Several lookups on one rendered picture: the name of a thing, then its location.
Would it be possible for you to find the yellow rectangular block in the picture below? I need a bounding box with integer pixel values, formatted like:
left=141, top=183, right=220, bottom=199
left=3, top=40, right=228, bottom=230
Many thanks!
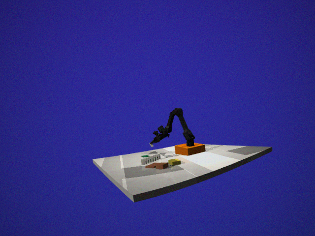
left=168, top=159, right=181, bottom=166

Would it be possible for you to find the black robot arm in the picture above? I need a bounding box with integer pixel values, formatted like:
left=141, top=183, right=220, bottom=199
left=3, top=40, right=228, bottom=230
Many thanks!
left=158, top=108, right=195, bottom=147

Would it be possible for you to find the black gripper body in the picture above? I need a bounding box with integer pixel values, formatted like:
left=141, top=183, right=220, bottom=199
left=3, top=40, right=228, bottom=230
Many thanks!
left=155, top=134, right=164, bottom=142

